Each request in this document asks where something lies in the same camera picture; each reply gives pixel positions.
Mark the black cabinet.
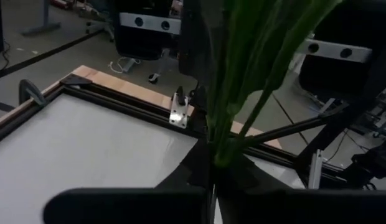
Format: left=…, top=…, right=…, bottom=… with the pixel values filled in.
left=297, top=0, right=386, bottom=100
left=113, top=0, right=182, bottom=60

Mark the wooden table board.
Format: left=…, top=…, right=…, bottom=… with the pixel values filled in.
left=0, top=64, right=283, bottom=150

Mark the grey desk leg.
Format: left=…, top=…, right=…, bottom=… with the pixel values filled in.
left=20, top=0, right=62, bottom=35

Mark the black aluminium table frame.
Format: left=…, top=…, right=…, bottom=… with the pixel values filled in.
left=0, top=73, right=346, bottom=187

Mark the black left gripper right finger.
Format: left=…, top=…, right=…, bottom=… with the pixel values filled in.
left=215, top=155, right=303, bottom=191

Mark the grey chair base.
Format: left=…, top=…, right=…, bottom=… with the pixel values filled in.
left=85, top=18, right=115, bottom=43

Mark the white flower bunch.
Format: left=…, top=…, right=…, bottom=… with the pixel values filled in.
left=207, top=0, right=343, bottom=169

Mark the grey clamp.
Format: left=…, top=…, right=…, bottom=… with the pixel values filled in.
left=18, top=78, right=46, bottom=106

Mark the white floor cable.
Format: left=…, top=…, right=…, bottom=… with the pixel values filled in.
left=107, top=57, right=141, bottom=75

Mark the silver bracket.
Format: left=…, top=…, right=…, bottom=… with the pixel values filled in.
left=168, top=91, right=190, bottom=129

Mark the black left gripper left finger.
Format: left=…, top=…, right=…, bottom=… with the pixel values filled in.
left=154, top=138, right=213, bottom=190

